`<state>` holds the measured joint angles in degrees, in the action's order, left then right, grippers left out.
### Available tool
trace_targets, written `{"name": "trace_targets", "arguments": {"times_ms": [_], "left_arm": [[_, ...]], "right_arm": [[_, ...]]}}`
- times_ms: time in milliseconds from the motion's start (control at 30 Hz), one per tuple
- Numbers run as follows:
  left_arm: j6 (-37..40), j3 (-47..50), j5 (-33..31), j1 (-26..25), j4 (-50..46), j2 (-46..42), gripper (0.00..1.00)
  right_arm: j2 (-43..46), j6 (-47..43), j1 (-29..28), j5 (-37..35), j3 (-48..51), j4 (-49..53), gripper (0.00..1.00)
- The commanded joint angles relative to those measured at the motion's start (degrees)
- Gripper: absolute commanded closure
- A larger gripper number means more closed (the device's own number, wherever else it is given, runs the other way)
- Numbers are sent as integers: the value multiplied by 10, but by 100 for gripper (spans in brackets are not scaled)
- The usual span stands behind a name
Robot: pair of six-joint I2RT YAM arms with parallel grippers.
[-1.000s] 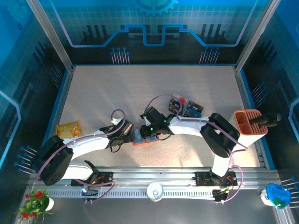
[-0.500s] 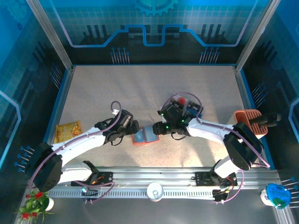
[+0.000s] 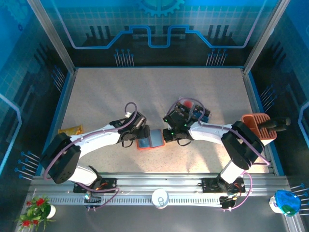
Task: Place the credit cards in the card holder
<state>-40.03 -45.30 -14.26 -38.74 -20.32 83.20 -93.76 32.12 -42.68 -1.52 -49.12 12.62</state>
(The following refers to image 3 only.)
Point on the orange grey card holder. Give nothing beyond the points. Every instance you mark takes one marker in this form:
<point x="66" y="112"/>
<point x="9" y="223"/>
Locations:
<point x="157" y="137"/>

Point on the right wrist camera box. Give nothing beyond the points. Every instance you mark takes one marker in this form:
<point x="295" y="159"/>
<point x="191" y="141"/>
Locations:
<point x="191" y="113"/>

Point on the yellow snack bag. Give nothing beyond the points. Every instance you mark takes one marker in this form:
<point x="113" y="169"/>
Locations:
<point x="71" y="130"/>

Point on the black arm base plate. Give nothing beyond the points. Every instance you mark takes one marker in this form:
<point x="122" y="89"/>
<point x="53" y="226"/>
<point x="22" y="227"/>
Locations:
<point x="208" y="184"/>
<point x="111" y="183"/>

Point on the aluminium extrusion beam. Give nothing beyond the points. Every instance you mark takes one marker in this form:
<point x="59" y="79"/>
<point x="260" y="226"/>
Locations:
<point x="157" y="181"/>

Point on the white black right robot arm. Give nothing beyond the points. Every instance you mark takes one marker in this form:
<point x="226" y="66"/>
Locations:
<point x="207" y="135"/>

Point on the white paper cup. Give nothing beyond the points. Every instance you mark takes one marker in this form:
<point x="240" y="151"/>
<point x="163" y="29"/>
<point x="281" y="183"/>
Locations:
<point x="160" y="197"/>

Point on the white orange utensil holder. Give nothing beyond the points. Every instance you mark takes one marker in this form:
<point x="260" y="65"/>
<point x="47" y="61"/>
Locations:
<point x="253" y="123"/>

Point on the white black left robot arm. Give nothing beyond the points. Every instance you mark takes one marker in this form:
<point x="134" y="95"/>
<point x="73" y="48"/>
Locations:
<point x="96" y="141"/>

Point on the red flower plant white pot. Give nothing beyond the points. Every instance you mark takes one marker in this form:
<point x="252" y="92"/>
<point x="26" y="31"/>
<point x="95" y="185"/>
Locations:
<point x="36" y="210"/>

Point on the aluminium blue side rail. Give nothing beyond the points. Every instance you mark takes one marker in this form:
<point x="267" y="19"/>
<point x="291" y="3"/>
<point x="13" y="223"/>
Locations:
<point x="63" y="101"/>
<point x="252" y="101"/>

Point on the aluminium frame post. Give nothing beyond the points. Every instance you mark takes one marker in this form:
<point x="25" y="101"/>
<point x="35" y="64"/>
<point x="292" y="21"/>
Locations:
<point x="263" y="36"/>
<point x="51" y="36"/>

